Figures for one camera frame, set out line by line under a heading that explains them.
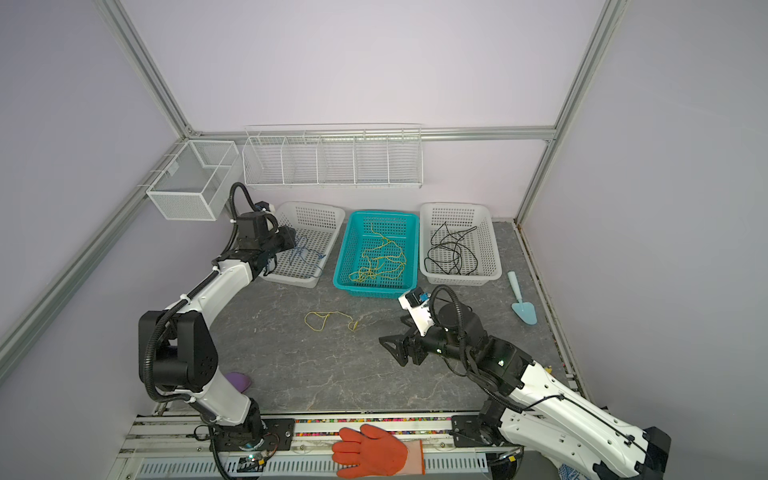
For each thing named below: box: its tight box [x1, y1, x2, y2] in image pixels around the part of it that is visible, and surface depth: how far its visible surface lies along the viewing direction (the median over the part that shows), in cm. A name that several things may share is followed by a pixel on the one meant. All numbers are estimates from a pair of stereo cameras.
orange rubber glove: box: [332, 424, 425, 478], surface depth 72 cm
